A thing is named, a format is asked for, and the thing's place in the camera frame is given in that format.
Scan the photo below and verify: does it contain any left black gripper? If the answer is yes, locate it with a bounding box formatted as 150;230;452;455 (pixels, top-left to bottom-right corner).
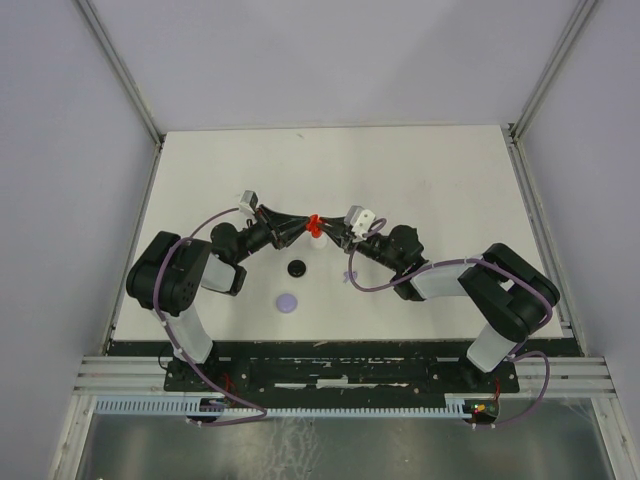
233;204;312;263

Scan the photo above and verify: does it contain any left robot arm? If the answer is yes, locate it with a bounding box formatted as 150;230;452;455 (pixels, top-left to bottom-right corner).
126;205;311;390

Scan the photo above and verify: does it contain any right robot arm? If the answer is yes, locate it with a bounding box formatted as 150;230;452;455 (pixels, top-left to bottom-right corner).
316;207;561;391

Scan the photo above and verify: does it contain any white earbud charging case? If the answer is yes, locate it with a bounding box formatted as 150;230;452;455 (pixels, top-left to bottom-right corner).
310;236;328;250

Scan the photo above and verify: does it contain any purple earbud charging case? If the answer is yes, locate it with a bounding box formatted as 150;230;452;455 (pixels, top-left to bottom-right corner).
275;293;298;314

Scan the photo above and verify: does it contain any right circuit board with leds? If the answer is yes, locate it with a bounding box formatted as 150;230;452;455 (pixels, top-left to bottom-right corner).
470;400;500;423

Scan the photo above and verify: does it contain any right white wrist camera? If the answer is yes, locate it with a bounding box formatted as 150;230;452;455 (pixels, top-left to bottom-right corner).
344;205;376;238

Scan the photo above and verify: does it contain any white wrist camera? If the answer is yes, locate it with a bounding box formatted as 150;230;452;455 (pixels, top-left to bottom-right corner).
238;190;258;216
344;205;376;238

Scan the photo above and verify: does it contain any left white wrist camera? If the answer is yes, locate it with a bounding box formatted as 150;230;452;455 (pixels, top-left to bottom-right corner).
238;190;258;216

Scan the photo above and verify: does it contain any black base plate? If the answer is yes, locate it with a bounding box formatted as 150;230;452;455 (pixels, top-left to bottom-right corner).
108;338;581;410

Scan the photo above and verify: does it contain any white slotted cable duct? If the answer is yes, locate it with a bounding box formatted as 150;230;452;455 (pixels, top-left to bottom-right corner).
93;396;474;416

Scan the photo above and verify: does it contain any aluminium frame rail front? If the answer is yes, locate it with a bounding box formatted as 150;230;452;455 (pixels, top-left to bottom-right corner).
74;356;617;399

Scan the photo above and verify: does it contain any left aluminium frame post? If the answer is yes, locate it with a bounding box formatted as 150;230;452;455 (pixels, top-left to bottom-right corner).
72;0;164;145

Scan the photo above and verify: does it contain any aluminium frame post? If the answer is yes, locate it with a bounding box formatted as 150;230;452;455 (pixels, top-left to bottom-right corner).
509;0;601;144
72;0;164;145

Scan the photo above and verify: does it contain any right aluminium frame post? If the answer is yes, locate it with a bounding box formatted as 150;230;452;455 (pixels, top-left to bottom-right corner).
509;0;601;144

